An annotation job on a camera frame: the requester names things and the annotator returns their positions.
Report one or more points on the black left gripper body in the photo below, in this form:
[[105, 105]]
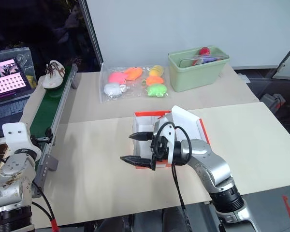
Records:
[[36, 146]]

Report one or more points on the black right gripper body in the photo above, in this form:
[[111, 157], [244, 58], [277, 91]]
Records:
[[159, 148]]

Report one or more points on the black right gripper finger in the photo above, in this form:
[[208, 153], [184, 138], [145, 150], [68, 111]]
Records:
[[136, 160], [140, 136]]

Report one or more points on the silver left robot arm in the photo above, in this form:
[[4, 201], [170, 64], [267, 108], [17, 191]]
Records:
[[12, 183]]

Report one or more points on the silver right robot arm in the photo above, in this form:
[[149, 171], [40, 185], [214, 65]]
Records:
[[207, 157]]

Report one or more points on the white and orange shoebox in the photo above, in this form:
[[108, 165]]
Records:
[[142, 125]]

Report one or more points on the clear plastic bag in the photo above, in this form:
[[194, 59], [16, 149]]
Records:
[[133, 93]]

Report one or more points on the green conveyor belt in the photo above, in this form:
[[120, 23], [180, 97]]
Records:
[[50, 101]]

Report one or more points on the green toy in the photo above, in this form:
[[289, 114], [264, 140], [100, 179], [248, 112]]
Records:
[[156, 90]]

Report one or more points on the white toy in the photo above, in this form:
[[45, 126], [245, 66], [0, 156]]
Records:
[[112, 89]]

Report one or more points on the small orange toy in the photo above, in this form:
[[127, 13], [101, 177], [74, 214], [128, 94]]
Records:
[[154, 80]]

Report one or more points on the pink toy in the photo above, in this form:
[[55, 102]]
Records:
[[116, 77]]

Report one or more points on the orange fish toy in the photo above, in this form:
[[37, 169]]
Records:
[[133, 73]]

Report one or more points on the yellow toy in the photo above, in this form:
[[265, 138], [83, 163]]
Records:
[[156, 70]]

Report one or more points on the open laptop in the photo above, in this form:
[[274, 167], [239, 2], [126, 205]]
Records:
[[4, 82]]

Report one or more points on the white shoe with brown laces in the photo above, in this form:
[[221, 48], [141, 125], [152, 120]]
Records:
[[53, 76]]

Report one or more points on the light green plastic bin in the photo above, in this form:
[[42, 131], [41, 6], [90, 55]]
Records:
[[195, 75]]

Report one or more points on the purple and blue toy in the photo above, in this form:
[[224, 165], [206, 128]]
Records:
[[209, 59]]

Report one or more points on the red round toy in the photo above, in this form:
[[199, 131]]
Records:
[[204, 51]]

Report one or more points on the red and grey tool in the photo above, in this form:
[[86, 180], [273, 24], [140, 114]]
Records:
[[273, 100]]

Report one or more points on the red floor tape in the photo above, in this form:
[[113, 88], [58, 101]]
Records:
[[289, 212]]

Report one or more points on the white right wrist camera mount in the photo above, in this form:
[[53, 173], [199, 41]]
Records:
[[170, 142]]

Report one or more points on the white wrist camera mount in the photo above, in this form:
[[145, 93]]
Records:
[[17, 137], [170, 142]]

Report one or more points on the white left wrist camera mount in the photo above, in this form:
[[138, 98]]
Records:
[[17, 137]]

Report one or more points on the aluminium frame post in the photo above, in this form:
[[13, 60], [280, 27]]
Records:
[[90, 31]]

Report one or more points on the slanted aluminium frame bar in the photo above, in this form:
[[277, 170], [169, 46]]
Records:
[[286, 58]]

